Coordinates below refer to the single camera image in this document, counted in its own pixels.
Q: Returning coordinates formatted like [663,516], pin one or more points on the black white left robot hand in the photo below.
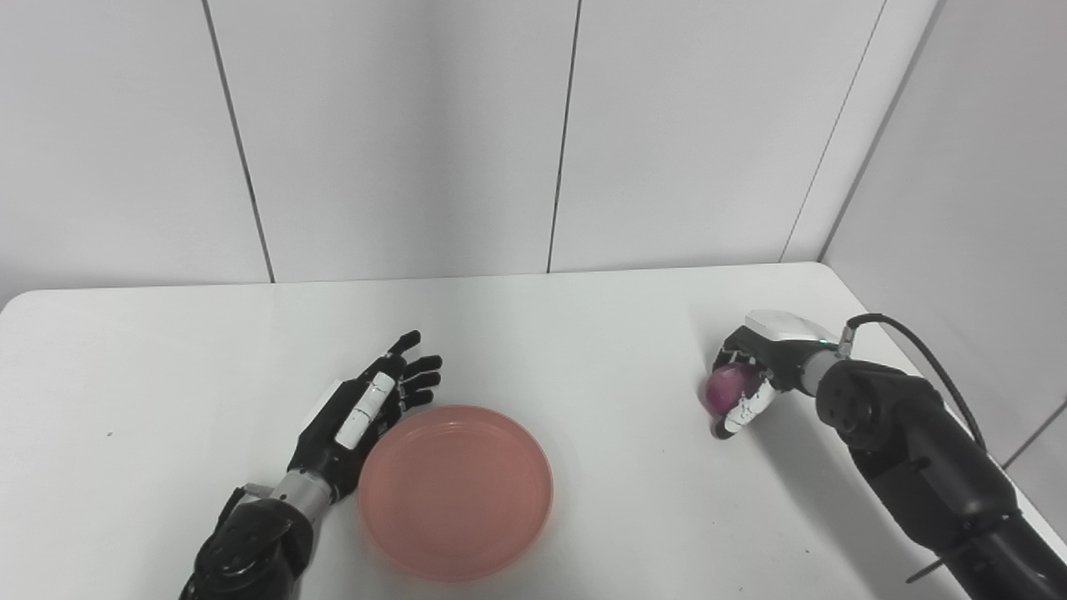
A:
[346,421]

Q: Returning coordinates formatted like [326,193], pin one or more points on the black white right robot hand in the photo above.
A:
[779,350]

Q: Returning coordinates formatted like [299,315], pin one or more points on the purple red onion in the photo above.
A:
[727,387]

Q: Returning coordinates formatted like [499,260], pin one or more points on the pink round plate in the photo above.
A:
[457,492]

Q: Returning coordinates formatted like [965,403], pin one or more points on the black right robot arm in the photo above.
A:
[925,467]

